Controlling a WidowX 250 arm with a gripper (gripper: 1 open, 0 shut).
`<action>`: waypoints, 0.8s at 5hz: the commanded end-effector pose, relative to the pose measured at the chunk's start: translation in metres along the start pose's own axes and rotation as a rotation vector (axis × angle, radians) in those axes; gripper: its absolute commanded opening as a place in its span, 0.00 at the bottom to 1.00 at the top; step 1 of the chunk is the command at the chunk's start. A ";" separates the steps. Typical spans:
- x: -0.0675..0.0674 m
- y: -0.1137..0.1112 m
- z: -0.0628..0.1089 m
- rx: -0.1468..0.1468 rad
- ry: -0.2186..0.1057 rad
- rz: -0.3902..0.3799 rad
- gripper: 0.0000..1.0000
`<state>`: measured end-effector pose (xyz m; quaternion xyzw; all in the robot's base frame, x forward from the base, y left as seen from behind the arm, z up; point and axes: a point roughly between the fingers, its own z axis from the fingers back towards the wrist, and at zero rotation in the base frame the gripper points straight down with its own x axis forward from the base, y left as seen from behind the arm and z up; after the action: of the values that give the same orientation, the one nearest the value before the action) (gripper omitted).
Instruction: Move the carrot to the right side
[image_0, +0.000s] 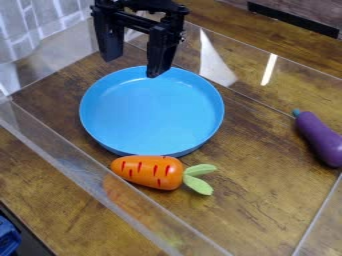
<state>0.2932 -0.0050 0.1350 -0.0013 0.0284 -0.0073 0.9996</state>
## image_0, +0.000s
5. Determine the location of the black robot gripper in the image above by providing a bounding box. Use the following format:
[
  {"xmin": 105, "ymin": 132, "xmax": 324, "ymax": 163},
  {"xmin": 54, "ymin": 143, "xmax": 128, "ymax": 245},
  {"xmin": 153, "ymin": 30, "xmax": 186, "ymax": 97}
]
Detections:
[{"xmin": 90, "ymin": 0, "xmax": 189, "ymax": 78}]

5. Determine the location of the orange toy carrot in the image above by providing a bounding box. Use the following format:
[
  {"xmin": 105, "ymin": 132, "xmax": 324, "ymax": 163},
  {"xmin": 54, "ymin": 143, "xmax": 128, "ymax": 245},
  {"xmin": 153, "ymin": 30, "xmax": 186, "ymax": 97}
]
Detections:
[{"xmin": 109, "ymin": 155, "xmax": 216, "ymax": 196}]

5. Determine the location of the blue round plate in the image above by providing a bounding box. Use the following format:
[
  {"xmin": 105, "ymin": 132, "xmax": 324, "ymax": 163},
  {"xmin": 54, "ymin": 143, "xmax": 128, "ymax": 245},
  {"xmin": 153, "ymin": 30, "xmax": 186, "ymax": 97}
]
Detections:
[{"xmin": 78, "ymin": 66, "xmax": 224, "ymax": 157}]

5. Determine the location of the purple toy eggplant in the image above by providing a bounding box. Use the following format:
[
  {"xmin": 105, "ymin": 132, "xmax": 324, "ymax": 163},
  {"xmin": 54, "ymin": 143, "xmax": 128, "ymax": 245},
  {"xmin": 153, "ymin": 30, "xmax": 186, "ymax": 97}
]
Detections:
[{"xmin": 292, "ymin": 109, "xmax": 342, "ymax": 168}]

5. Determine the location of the blue object at corner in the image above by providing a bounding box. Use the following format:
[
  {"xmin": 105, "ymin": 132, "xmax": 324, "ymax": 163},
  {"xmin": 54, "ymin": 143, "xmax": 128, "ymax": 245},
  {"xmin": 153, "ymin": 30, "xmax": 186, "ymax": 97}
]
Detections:
[{"xmin": 0, "ymin": 215, "xmax": 21, "ymax": 256}]

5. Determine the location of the clear acrylic enclosure wall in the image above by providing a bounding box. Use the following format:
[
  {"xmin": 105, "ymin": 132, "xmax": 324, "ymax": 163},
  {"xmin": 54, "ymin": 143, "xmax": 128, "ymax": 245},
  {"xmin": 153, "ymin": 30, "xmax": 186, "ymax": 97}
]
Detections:
[{"xmin": 0, "ymin": 21, "xmax": 342, "ymax": 256}]

